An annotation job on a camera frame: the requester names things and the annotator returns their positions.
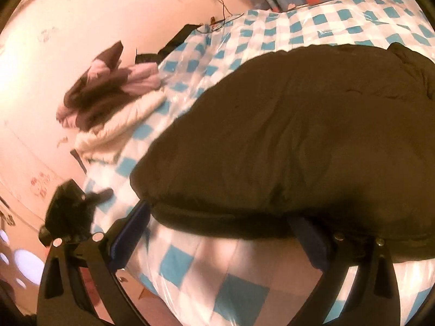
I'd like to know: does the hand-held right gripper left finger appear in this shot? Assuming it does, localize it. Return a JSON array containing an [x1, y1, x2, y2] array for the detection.
[[36, 200, 150, 326]]

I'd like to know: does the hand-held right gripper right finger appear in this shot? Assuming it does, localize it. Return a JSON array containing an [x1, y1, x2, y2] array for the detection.
[[289, 217, 402, 326]]

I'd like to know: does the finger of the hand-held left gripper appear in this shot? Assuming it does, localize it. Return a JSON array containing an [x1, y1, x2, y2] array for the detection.
[[86, 188, 114, 205]]

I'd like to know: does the black puffer jacket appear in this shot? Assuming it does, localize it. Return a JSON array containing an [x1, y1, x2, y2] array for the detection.
[[129, 42, 435, 265]]

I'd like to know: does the white jacket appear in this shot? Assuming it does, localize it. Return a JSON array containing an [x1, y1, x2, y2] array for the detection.
[[73, 92, 167, 162]]

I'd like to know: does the blue white checked quilt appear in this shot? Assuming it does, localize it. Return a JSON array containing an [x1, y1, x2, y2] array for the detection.
[[83, 0, 435, 326]]

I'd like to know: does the brown pink jacket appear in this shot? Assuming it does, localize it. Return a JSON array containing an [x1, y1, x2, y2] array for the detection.
[[56, 41, 160, 131]]

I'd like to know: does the black clothing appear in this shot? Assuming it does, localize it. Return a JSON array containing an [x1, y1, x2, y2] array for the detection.
[[136, 24, 201, 65]]

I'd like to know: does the black cable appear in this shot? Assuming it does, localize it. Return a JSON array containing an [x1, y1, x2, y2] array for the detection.
[[197, 0, 245, 35]]

